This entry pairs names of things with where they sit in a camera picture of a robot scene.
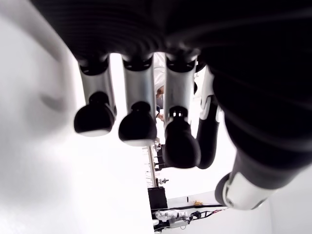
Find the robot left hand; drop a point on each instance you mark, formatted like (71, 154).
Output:
(243, 73)

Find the person in white shirt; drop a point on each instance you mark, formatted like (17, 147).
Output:
(158, 73)

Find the small yellow object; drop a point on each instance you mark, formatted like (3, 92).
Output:
(197, 202)

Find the black cabinet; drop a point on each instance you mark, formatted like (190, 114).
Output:
(157, 198)

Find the silver humanoid robot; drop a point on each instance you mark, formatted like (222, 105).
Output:
(170, 214)

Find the black bracket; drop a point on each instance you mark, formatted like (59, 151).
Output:
(160, 161)

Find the metal rail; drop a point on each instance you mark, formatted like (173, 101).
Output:
(152, 168)

